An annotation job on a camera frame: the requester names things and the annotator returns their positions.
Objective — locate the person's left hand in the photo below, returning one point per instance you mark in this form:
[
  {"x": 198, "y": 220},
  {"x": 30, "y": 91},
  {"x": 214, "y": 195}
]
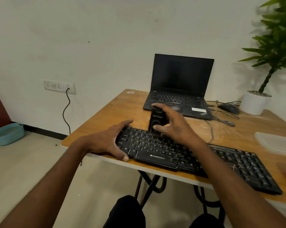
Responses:
[{"x": 102, "y": 141}]

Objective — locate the person's right hand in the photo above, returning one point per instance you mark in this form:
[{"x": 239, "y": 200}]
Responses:
[{"x": 181, "y": 128}]

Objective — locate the person's left thumb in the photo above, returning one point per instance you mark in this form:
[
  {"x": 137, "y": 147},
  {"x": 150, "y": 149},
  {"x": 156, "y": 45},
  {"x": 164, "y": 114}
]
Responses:
[{"x": 122, "y": 156}]

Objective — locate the person's right thumb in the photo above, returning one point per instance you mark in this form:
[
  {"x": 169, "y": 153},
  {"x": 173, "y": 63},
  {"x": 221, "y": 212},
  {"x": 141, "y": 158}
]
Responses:
[{"x": 160, "y": 128}]

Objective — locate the black handheld device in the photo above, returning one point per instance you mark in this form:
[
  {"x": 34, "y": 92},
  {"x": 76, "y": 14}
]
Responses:
[{"x": 157, "y": 118}]

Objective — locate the black computer keyboard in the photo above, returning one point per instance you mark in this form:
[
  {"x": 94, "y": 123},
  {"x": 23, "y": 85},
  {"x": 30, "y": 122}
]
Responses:
[{"x": 240, "y": 165}]

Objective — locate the person's right forearm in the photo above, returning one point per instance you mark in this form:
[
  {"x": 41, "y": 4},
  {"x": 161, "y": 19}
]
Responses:
[{"x": 238, "y": 192}]

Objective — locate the person's left forearm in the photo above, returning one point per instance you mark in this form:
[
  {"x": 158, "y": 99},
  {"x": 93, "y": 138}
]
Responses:
[{"x": 45, "y": 185}]

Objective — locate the black metal table legs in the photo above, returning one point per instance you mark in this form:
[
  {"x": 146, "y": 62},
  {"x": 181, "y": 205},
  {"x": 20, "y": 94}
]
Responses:
[{"x": 152, "y": 185}]

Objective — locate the black laptop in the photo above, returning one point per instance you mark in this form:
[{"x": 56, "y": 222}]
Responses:
[{"x": 181, "y": 75}]

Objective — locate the person's left leg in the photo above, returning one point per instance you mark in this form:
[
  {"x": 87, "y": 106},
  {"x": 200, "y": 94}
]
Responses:
[{"x": 126, "y": 213}]

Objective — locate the person's leg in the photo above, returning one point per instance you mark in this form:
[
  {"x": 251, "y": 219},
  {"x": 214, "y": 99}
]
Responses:
[
  {"x": 206, "y": 222},
  {"x": 126, "y": 213}
]

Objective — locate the black computer mouse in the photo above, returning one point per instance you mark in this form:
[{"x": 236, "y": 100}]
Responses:
[{"x": 229, "y": 108}]

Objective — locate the white plant pot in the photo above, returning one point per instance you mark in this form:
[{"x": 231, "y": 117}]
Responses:
[{"x": 254, "y": 104}]

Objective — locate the person's right leg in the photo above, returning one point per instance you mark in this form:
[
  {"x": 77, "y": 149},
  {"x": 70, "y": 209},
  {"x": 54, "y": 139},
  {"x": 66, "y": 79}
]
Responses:
[{"x": 206, "y": 222}]

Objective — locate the clear plastic container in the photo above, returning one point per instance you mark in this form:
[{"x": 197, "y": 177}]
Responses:
[{"x": 276, "y": 143}]

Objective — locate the teal plastic basket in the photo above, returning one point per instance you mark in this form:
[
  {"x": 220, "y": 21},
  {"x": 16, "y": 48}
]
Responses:
[{"x": 7, "y": 134}]

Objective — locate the green leafy plant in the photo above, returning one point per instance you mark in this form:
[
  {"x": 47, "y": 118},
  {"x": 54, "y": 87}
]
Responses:
[{"x": 279, "y": 42}]

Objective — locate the white wall socket panel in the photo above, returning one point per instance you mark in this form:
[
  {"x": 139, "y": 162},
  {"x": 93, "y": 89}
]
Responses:
[{"x": 58, "y": 86}]

